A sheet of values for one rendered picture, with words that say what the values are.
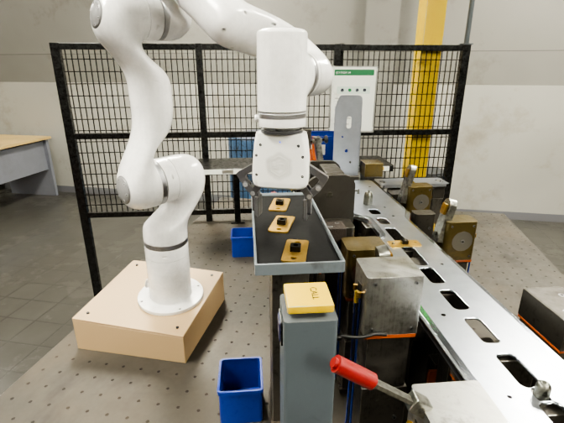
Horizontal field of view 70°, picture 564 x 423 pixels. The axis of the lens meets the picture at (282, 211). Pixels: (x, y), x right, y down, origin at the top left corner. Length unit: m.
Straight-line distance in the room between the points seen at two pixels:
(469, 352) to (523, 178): 3.91
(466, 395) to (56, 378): 0.98
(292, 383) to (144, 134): 0.68
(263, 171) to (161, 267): 0.53
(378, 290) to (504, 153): 3.85
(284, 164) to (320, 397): 0.37
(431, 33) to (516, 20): 2.30
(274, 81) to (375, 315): 0.43
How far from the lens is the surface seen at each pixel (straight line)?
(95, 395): 1.16
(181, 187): 1.08
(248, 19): 0.78
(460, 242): 1.23
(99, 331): 1.25
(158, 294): 1.21
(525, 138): 4.53
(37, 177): 5.65
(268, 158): 0.71
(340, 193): 1.03
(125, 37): 0.99
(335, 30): 4.24
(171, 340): 1.15
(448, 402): 0.58
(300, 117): 0.70
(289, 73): 0.68
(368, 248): 0.88
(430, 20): 2.19
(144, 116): 1.03
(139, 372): 1.18
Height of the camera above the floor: 1.44
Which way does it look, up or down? 19 degrees down
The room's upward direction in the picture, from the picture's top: straight up
